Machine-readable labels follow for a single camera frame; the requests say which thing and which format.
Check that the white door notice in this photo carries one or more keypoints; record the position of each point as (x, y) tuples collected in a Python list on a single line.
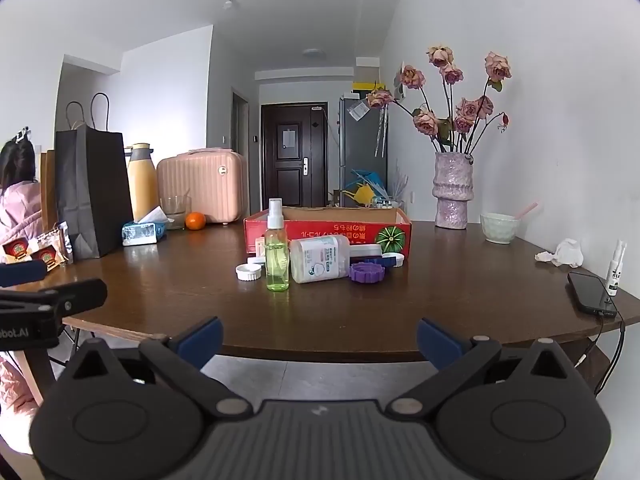
[(289, 138)]

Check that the pink suitcase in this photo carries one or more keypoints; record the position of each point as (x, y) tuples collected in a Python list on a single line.
[(200, 185)]

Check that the purple lid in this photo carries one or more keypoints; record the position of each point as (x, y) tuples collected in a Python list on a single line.
[(366, 274)]

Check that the green spray bottle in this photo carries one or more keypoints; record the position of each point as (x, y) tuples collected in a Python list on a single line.
[(277, 270)]

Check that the crumpled white tissue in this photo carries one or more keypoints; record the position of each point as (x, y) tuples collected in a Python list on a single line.
[(562, 255)]

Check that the white lid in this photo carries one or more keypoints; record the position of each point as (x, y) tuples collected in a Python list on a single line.
[(257, 261), (248, 272)]

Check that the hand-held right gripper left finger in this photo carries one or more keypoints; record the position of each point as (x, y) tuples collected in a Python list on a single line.
[(202, 340)]

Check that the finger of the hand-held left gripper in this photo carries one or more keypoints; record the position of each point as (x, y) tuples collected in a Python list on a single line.
[(22, 272), (75, 295)]

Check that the pink spoon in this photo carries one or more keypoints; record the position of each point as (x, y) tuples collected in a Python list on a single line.
[(527, 210)]

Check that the yellow thermos bottle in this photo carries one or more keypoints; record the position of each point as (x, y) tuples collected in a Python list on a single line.
[(142, 185)]

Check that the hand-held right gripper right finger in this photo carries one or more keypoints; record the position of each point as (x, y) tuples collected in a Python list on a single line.
[(437, 342)]

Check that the small white round container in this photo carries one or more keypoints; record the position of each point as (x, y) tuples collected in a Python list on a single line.
[(395, 260)]

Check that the yellow plastic object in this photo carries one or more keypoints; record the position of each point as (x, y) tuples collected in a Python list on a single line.
[(362, 195)]

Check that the yellow box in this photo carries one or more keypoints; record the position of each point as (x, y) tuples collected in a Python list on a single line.
[(367, 87)]

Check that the grey refrigerator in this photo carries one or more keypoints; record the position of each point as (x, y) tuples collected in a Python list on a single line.
[(357, 160)]

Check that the grey side door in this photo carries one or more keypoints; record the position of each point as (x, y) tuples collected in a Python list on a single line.
[(240, 125)]

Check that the red cardboard box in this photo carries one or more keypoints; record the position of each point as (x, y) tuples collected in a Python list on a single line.
[(325, 230)]

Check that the red yellow snack packet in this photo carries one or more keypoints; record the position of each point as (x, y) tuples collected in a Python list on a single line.
[(15, 251), (50, 250)]

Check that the bunch of dried pink roses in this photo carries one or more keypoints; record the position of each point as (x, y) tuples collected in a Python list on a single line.
[(452, 74)]

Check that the orange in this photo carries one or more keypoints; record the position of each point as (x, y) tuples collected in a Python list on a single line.
[(195, 221)]

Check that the black paper bag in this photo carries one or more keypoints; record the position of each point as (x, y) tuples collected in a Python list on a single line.
[(90, 195)]

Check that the glass cup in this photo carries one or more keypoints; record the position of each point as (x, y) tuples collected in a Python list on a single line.
[(175, 207)]

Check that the dark brown entrance door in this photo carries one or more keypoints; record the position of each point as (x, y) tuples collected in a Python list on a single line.
[(292, 180)]

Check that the blue tissue pack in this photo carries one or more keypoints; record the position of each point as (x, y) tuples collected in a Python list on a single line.
[(142, 234)]

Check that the pink ceramic vase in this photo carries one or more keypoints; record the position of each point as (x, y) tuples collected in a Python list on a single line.
[(452, 195)]

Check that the black smartphone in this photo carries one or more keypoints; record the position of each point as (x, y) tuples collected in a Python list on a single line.
[(590, 294)]

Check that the small white spray bottle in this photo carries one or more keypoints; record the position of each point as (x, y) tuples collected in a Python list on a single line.
[(614, 275)]

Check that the pale green bowl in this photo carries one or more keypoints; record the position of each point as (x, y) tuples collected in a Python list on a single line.
[(500, 230)]

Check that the white translucent plastic bottle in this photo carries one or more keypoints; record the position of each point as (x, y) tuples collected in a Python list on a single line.
[(320, 260)]

